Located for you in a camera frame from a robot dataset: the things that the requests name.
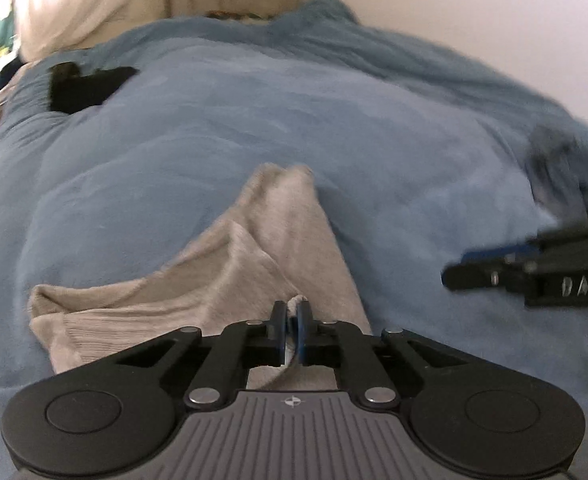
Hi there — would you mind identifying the grey knit polo shirt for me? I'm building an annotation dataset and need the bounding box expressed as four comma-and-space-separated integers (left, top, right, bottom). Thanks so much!
28, 164, 371, 373

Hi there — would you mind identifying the blue denim garment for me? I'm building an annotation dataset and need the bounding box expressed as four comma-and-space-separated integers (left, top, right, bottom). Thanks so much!
525, 127, 588, 222

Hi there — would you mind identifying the blue plush duvet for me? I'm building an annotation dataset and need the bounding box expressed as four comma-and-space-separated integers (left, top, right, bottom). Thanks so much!
0, 0, 588, 479

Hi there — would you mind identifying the black cat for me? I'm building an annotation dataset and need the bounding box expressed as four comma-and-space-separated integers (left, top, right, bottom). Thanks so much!
48, 62, 138, 115

